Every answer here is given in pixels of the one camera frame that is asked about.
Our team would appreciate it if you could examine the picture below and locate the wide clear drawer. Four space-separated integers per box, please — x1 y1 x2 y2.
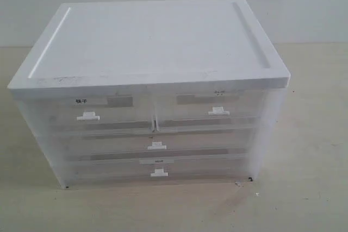
61 154 258 186
59 128 256 156

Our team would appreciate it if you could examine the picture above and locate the white translucent drawer cabinet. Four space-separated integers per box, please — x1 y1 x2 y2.
8 0 290 188

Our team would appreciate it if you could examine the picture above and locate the top right clear drawer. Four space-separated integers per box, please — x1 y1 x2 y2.
155 90 265 132

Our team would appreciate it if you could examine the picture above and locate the top left clear drawer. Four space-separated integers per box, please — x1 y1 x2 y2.
45 95 154 133

